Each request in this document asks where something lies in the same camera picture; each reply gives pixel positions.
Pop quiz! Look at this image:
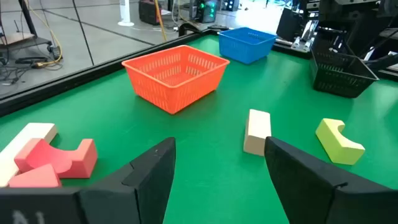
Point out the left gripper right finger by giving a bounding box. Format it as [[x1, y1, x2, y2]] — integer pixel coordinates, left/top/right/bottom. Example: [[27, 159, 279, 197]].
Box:
[[264, 136, 398, 224]]

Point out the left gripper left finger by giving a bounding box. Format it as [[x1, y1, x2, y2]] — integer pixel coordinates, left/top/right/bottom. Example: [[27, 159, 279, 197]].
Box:
[[0, 136, 177, 224]]

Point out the yellow arch block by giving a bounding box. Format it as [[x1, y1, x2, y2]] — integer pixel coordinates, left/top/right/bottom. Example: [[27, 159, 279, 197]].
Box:
[[315, 118, 366, 166]]

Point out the pink arch block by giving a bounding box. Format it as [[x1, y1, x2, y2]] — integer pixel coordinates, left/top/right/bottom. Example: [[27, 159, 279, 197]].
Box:
[[14, 138, 98, 179]]

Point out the beige rectangular block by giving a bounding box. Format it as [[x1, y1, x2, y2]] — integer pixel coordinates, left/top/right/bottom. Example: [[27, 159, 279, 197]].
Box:
[[243, 108, 272, 157]]

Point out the pink triangle block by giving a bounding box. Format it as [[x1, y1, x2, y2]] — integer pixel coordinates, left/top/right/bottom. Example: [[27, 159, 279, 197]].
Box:
[[8, 164, 62, 189]]

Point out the long white block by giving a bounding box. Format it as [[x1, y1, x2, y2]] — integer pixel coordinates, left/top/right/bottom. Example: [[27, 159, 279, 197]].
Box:
[[0, 122, 58, 187]]

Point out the orange plastic basket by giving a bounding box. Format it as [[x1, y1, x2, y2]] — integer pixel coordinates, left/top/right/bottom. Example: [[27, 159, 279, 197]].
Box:
[[121, 45, 231, 115]]

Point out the black plastic basket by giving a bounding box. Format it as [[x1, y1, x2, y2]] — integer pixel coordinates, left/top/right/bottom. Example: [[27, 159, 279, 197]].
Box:
[[310, 46, 380, 99]]

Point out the blue plastic basket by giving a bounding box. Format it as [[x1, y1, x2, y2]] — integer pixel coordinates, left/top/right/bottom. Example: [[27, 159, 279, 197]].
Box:
[[218, 27, 277, 65]]

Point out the black equipment case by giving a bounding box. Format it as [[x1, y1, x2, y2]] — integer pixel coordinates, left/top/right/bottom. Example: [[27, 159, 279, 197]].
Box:
[[138, 0, 163, 26]]

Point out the black rolling cart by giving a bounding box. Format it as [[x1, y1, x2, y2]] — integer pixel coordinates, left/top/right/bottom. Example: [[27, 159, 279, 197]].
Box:
[[0, 0, 62, 65]]

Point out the computer with green lights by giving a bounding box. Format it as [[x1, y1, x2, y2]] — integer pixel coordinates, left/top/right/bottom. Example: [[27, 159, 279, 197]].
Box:
[[189, 0, 218, 24]]

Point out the yellow floor cable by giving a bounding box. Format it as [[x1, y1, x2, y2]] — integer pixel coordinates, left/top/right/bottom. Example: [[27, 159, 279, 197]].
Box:
[[26, 0, 63, 68]]

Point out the black floor cable tangle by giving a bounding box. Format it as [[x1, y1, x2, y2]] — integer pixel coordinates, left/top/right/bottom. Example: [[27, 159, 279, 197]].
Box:
[[0, 55, 34, 91]]

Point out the yellow hanging cable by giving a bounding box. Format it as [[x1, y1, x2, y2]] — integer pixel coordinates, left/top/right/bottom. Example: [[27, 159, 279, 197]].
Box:
[[153, 0, 168, 42]]

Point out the white pedestal stand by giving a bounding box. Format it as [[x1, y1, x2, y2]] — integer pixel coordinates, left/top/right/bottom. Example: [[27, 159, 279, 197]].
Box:
[[117, 0, 135, 27]]

